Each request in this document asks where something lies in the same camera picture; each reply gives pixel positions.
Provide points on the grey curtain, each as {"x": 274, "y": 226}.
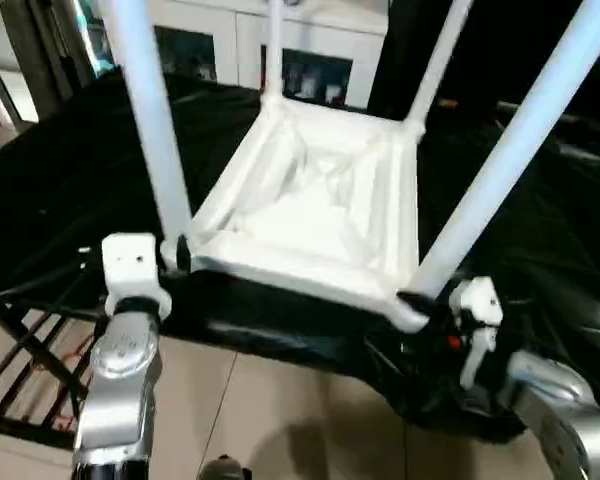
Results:
{"x": 55, "y": 50}

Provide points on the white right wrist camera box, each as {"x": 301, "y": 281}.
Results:
{"x": 477, "y": 310}

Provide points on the black mat cloth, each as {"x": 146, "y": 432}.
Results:
{"x": 55, "y": 175}

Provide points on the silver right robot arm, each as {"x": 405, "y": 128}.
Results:
{"x": 555, "y": 400}

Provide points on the dark grey robot foot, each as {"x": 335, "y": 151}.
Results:
{"x": 225, "y": 467}

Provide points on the white glass-door cabinet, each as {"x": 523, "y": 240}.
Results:
{"x": 305, "y": 40}

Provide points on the grey bundle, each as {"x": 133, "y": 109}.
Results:
{"x": 292, "y": 2}

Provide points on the black folding table frame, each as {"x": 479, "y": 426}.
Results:
{"x": 25, "y": 360}

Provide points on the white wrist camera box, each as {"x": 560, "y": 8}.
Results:
{"x": 130, "y": 260}
{"x": 477, "y": 310}

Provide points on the grey metal bar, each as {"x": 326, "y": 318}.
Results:
{"x": 555, "y": 112}

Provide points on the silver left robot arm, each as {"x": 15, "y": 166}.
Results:
{"x": 120, "y": 390}

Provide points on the white plastic table top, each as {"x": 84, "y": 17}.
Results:
{"x": 305, "y": 225}

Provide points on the white plastic table leg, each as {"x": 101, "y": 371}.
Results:
{"x": 435, "y": 65}
{"x": 505, "y": 150}
{"x": 275, "y": 50}
{"x": 145, "y": 100}

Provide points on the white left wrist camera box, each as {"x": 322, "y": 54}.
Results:
{"x": 130, "y": 260}

